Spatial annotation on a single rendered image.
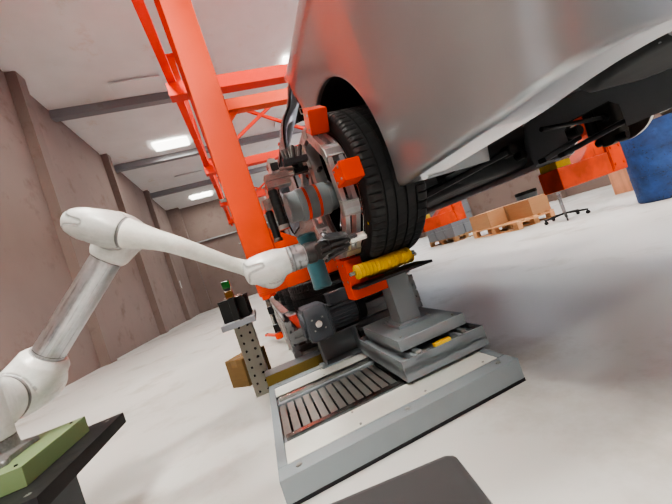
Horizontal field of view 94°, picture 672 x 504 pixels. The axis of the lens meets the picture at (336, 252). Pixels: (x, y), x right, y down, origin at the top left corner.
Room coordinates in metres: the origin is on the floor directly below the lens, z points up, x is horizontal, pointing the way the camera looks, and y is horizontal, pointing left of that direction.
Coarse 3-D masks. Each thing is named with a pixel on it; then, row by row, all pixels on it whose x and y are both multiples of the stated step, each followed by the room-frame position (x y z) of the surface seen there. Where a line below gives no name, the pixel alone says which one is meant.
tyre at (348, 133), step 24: (336, 120) 1.14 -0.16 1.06; (360, 120) 1.13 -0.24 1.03; (360, 144) 1.07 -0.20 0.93; (384, 144) 1.09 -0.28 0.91; (384, 168) 1.08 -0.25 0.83; (384, 192) 1.09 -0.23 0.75; (408, 192) 1.12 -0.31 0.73; (384, 216) 1.12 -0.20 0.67; (408, 216) 1.16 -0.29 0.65; (384, 240) 1.19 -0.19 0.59; (408, 240) 1.26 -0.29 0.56
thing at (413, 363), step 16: (448, 336) 1.18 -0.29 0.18; (464, 336) 1.19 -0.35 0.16; (480, 336) 1.20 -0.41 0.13; (368, 352) 1.49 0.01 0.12; (384, 352) 1.28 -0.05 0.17; (400, 352) 1.24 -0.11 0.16; (416, 352) 1.14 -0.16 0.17; (432, 352) 1.15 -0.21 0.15; (448, 352) 1.16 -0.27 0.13; (464, 352) 1.18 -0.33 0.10; (400, 368) 1.14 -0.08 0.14; (416, 368) 1.13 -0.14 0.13; (432, 368) 1.14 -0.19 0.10
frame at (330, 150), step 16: (304, 128) 1.24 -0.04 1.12; (304, 144) 1.31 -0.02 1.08; (320, 144) 1.12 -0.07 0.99; (336, 144) 1.12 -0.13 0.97; (336, 160) 1.13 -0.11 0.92; (304, 176) 1.52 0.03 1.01; (336, 192) 1.12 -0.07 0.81; (352, 192) 1.10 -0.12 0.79; (352, 208) 1.10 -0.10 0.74; (320, 224) 1.59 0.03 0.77; (352, 224) 1.20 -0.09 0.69; (336, 256) 1.39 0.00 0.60
